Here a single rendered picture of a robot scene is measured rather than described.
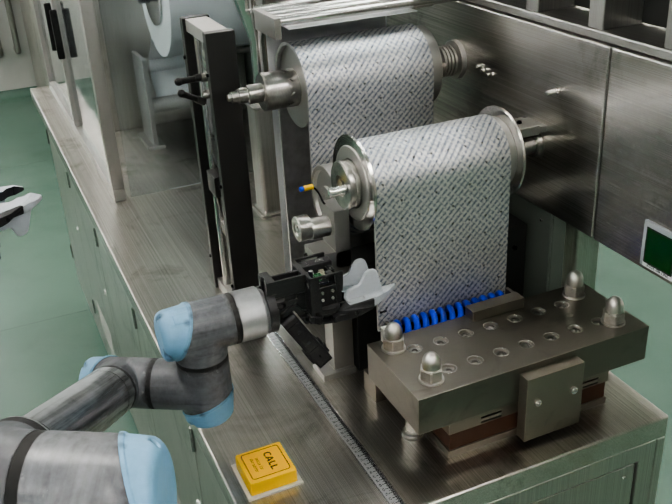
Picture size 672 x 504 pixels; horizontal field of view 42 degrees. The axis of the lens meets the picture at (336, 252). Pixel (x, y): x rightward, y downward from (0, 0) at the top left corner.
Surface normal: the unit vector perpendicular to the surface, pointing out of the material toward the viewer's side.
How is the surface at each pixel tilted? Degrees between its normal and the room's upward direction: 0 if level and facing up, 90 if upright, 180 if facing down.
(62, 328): 0
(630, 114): 90
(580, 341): 0
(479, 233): 90
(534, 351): 0
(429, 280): 90
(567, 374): 90
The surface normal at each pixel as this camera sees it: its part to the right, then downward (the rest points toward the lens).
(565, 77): -0.91, 0.23
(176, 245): -0.05, -0.89
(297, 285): 0.41, 0.40
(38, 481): -0.11, -0.42
